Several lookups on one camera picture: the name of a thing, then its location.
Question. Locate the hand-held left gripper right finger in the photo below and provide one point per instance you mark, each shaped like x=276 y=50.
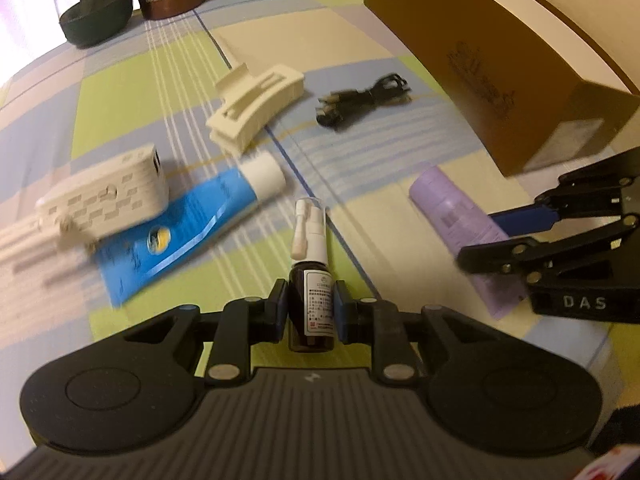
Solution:
x=340 y=310

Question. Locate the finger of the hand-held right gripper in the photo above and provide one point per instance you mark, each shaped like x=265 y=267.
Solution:
x=520 y=220
x=500 y=255

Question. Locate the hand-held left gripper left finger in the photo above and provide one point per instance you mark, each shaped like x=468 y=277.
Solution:
x=282 y=310

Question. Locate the brown spray bottle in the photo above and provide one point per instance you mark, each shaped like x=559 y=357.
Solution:
x=312 y=310

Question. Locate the purple tube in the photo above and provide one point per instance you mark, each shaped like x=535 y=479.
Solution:
x=450 y=210

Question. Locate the blue tube with white cap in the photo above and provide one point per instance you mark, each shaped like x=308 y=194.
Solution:
x=200 y=220

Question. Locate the brown cardboard box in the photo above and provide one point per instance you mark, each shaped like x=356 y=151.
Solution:
x=475 y=35

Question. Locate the cream plastic clip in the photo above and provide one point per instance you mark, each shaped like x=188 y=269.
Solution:
x=255 y=105

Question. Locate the white router with antennas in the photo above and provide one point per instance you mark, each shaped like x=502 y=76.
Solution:
x=110 y=190

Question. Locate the cartoon printed cloth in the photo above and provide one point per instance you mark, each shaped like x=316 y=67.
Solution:
x=615 y=467

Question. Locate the glass jar with black base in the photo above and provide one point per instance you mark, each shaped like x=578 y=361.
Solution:
x=95 y=20

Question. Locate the sheer pink curtain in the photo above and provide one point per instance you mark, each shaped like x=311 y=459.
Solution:
x=20 y=10

